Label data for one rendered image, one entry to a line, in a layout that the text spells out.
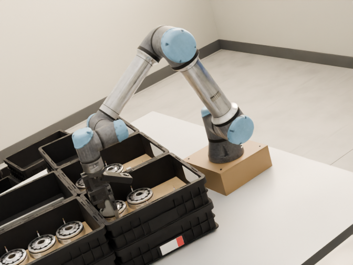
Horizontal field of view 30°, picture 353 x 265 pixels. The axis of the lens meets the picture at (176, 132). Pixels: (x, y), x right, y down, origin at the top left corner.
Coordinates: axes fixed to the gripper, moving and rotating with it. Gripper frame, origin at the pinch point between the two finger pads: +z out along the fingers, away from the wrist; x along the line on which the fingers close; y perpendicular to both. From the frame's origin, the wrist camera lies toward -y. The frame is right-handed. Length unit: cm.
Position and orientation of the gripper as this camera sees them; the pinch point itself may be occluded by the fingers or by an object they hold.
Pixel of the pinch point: (116, 213)
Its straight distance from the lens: 245.9
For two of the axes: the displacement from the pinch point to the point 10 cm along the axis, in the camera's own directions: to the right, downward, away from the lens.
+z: 2.6, 8.8, 4.1
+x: 3.5, 3.1, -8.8
